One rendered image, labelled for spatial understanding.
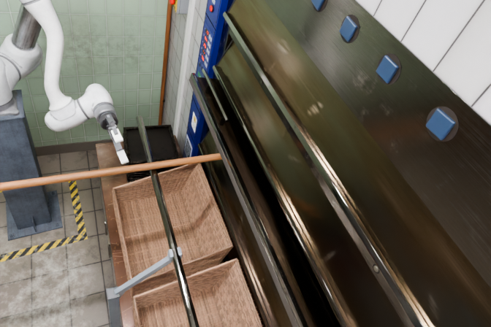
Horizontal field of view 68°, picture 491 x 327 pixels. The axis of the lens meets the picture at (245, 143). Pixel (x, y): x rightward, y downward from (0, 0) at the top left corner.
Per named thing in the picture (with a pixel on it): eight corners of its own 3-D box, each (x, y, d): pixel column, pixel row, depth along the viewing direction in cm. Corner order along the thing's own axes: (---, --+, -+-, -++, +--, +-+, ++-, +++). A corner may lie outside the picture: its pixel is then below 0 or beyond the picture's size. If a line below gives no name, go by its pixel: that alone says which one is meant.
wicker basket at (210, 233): (193, 187, 225) (200, 158, 205) (225, 271, 192) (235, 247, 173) (111, 203, 205) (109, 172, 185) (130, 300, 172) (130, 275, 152)
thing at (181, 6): (184, 5, 208) (185, -12, 201) (188, 14, 202) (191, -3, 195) (171, 4, 205) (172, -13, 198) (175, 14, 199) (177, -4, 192)
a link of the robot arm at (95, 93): (119, 112, 168) (92, 125, 165) (109, 91, 176) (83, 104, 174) (109, 96, 159) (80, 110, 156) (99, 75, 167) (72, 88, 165)
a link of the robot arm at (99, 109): (115, 114, 167) (119, 122, 164) (95, 120, 164) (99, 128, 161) (112, 99, 160) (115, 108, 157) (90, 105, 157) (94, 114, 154)
